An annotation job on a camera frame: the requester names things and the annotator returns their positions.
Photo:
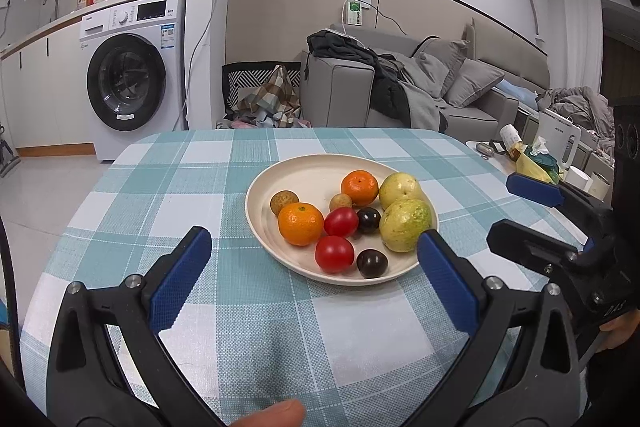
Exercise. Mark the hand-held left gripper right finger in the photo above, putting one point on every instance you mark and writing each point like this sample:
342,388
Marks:
447,279

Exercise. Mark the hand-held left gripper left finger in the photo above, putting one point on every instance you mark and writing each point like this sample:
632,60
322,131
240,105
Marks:
182,274

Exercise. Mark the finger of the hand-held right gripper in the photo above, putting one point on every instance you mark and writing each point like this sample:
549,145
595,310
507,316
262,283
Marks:
530,244
532,189

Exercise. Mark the dark plum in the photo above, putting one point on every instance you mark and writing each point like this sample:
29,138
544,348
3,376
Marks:
372,263
369,220

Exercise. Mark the pale yellow guava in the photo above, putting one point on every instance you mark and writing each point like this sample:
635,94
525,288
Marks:
400,189

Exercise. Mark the red tomato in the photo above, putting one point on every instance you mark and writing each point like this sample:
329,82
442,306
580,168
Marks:
341,222
334,253

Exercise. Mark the orange mandarin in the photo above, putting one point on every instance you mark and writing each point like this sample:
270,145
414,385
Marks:
359,187
300,223

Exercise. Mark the light brown longan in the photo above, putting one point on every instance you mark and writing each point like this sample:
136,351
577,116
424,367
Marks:
341,202

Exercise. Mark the cream round plate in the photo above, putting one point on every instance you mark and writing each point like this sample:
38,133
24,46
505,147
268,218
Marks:
300,177

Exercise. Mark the person's right hand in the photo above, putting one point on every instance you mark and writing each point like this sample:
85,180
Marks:
622,332

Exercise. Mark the person's left hand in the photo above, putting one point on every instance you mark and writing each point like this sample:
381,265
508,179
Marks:
272,414

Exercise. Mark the yellow plastic bag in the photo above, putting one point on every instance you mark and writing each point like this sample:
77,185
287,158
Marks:
530,169

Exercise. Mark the green tissue pack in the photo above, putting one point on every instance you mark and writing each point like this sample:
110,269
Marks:
542,154

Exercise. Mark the white cup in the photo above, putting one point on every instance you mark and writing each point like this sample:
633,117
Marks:
579,181
600,187

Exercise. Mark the white side table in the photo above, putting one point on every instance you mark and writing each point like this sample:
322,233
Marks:
495,159

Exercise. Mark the white electric appliance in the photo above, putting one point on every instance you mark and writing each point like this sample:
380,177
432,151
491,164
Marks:
560,137

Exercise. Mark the green mottled guava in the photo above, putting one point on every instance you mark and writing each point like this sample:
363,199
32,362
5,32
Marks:
405,224

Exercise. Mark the light blue bedding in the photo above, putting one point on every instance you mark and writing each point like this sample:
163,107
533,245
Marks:
517,92

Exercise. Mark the grey crumpled blanket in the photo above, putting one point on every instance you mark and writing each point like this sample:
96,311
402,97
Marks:
580,102

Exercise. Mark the teal checked tablecloth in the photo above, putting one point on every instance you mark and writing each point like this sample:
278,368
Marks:
280,337

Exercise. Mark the grey pillow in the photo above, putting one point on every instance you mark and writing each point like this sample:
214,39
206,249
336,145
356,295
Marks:
442,64
472,82

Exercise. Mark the dark brown longan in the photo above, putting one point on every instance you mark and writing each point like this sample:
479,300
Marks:
284,202

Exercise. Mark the grey garment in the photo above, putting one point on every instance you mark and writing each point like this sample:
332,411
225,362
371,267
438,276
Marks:
425,102

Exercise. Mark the dark clothing pile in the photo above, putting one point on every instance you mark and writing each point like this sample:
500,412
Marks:
387,92

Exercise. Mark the plaid cloth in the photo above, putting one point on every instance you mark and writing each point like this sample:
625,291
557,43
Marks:
272,97

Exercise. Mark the white washing machine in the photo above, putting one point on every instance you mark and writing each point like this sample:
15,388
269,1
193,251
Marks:
130,77

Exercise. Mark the black patterned chair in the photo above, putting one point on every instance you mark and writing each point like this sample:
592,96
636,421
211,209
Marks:
245,79

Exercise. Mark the grey sofa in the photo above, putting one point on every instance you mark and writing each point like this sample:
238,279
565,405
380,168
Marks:
340,97

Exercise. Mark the white kitchen cabinet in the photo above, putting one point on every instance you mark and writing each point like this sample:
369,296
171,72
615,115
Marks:
50,97

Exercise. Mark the metal faucet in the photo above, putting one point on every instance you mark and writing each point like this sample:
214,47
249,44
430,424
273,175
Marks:
52,4

